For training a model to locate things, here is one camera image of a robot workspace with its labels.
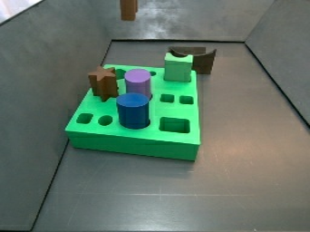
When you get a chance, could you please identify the blue cylinder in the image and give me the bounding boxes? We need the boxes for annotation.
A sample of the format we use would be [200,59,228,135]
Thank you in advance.
[117,92,150,129]

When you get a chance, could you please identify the green shape-sorter base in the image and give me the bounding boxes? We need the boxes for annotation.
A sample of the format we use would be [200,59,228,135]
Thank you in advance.
[66,64,201,160]

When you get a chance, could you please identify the brown star peg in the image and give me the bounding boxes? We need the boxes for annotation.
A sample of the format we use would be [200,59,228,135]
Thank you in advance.
[89,66,119,102]

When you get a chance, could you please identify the green arch block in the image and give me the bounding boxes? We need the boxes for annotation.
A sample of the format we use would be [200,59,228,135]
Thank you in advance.
[164,53,194,82]

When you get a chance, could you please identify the black curved fixture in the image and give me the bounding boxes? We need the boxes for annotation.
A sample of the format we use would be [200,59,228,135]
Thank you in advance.
[169,46,217,74]

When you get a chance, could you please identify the purple cylinder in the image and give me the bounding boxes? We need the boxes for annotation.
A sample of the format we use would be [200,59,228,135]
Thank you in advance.
[125,69,151,98]

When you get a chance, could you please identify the brown square-circle object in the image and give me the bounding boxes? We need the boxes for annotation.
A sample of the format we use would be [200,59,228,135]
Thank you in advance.
[121,0,138,21]

